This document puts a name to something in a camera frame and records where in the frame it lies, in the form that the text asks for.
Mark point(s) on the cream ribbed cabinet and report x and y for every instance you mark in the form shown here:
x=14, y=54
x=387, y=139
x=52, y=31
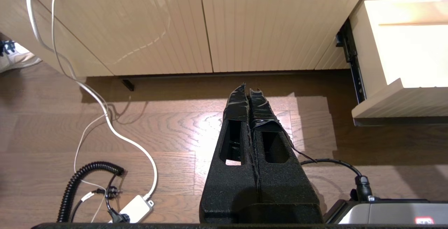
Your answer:
x=157, y=29

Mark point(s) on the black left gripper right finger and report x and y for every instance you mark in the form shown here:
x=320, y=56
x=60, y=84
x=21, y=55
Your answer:
x=283, y=187

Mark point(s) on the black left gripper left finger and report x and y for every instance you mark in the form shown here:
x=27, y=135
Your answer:
x=227, y=187

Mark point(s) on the white sneaker with laces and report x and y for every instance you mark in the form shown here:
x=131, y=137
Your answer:
x=17, y=55

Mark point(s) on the black cabinet foot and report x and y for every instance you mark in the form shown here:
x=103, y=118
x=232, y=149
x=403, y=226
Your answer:
x=128, y=85

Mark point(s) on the cabinet drawer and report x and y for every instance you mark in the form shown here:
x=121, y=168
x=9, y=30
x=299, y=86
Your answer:
x=395, y=40

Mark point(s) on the grey robot base panel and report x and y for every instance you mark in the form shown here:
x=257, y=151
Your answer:
x=385, y=212

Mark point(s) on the black drawer slide rail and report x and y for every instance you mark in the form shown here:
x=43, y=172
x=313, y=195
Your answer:
x=353, y=64

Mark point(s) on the white power adapter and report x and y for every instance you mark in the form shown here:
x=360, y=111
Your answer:
x=136, y=208

